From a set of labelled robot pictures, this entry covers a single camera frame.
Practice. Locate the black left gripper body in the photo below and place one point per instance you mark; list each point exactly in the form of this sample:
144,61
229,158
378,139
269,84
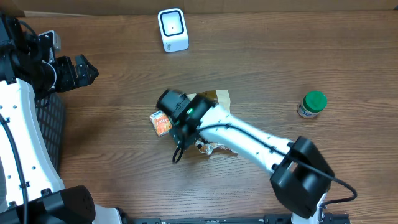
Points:
58,78

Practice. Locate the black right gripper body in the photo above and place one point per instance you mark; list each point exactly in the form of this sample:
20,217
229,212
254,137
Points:
189,138

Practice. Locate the orange tissue pack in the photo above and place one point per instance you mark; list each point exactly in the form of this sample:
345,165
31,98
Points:
161,123

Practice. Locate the brown snack pouch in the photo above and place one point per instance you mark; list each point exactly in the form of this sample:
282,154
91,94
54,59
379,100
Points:
222,98

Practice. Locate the green lid jar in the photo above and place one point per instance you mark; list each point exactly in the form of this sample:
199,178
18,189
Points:
312,104

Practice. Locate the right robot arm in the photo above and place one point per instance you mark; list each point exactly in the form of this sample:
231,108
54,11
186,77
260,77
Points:
299,174

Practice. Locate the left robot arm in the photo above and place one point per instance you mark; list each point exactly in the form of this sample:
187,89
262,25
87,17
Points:
30,74

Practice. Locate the grey plastic mesh basket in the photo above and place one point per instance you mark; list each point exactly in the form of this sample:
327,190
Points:
51,119

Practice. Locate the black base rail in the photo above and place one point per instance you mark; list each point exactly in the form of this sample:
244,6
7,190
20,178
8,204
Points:
329,218

